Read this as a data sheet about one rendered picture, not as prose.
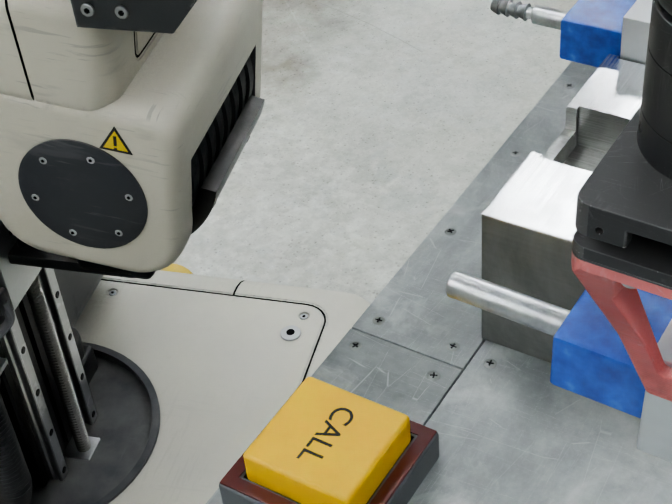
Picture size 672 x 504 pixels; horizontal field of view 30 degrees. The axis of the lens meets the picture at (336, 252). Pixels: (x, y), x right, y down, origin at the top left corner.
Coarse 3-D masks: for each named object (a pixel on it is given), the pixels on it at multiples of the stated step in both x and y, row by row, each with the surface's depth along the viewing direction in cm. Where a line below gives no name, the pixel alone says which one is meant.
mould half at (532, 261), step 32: (608, 64) 73; (640, 64) 73; (576, 96) 71; (608, 96) 71; (640, 96) 71; (544, 160) 67; (512, 192) 65; (544, 192) 65; (576, 192) 65; (512, 224) 63; (544, 224) 63; (512, 256) 65; (544, 256) 63; (512, 288) 66; (544, 288) 65; (576, 288) 63; (544, 352) 68
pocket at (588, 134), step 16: (576, 112) 70; (592, 112) 70; (576, 128) 71; (592, 128) 71; (608, 128) 70; (560, 144) 70; (576, 144) 72; (592, 144) 72; (608, 144) 71; (560, 160) 70; (576, 160) 71; (592, 160) 71
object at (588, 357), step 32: (448, 288) 53; (480, 288) 52; (512, 320) 52; (544, 320) 51; (576, 320) 49; (576, 352) 48; (608, 352) 48; (576, 384) 50; (608, 384) 49; (640, 384) 48; (640, 416) 49; (640, 448) 49
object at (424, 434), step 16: (416, 432) 62; (432, 432) 62; (416, 448) 62; (240, 464) 62; (400, 464) 61; (224, 480) 61; (240, 480) 61; (400, 480) 60; (256, 496) 60; (272, 496) 60; (384, 496) 59
